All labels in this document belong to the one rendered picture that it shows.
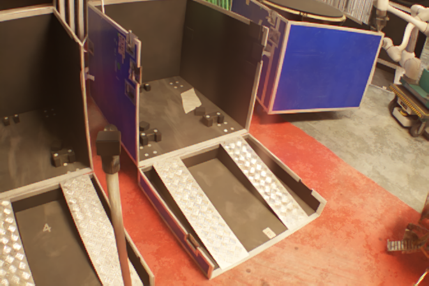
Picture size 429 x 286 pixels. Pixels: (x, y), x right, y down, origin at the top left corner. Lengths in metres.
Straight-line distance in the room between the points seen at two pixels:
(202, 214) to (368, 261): 1.05
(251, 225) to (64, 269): 1.09
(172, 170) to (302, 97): 1.32
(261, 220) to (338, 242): 0.51
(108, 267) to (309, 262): 1.10
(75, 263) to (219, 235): 0.81
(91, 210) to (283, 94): 1.71
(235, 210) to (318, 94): 1.34
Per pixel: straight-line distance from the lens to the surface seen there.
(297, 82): 2.77
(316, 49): 2.73
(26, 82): 2.65
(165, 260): 1.84
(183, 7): 2.93
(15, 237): 1.90
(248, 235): 1.98
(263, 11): 2.86
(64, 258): 1.87
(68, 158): 2.15
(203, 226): 1.91
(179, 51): 3.05
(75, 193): 1.99
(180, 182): 2.05
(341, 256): 2.10
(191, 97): 2.80
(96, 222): 1.88
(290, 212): 2.15
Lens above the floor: 1.53
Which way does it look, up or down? 34 degrees down
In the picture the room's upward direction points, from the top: 9 degrees clockwise
